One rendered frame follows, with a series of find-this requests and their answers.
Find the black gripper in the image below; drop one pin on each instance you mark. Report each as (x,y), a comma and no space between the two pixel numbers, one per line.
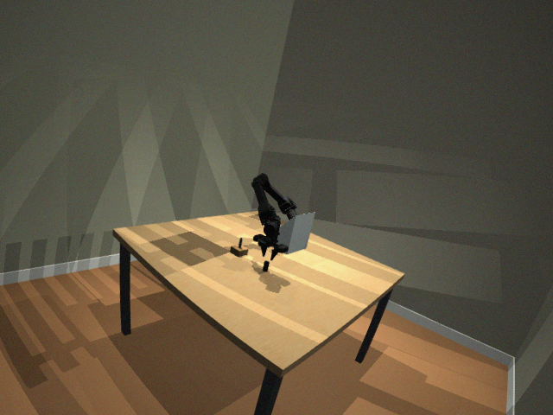
(277,248)

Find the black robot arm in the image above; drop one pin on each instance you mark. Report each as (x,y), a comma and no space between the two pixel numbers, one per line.
(267,214)

